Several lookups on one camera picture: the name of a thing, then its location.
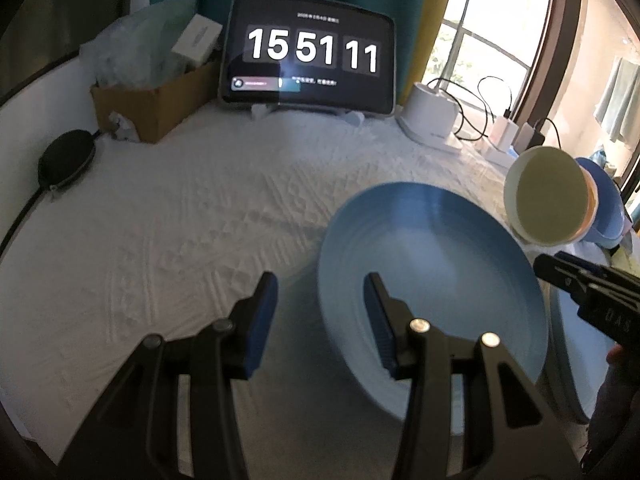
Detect tablet showing clock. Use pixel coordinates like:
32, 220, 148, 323
218, 0, 397, 116

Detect clear plastic bags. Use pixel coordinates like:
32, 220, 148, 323
80, 0, 201, 88

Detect white charger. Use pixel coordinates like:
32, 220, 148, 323
489, 110, 521, 150

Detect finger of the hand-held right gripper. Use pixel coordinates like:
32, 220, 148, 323
555, 251, 640, 286
532, 254, 591, 306

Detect cardboard box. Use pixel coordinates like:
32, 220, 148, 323
90, 60, 221, 145

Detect white desk lamp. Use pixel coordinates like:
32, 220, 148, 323
398, 0, 527, 153

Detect cream bowl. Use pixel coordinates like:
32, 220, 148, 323
502, 146, 593, 247

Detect blue plate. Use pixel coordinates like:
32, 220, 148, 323
316, 181, 549, 422
547, 280, 608, 423

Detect black charger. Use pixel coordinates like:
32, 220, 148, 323
515, 122, 548, 153

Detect black pouch cord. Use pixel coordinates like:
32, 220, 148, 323
0, 185, 56, 261

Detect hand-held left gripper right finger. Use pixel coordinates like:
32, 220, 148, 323
363, 272, 583, 480

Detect white textured tablecloth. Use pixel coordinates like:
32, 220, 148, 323
0, 55, 616, 480

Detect pale green hanging towel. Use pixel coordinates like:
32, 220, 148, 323
594, 57, 640, 143

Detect blue bowl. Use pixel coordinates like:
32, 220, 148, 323
575, 156, 632, 250

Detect black zip pouch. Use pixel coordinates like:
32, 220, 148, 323
37, 130, 98, 192

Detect small white box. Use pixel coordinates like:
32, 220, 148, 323
171, 14, 224, 68

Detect pale yellow cloth pack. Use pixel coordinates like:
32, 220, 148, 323
612, 247, 640, 281

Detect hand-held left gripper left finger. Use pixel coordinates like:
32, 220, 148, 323
60, 271, 279, 480

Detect white power strip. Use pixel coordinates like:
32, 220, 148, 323
475, 137, 518, 168

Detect window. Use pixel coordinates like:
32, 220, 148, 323
422, 0, 556, 106

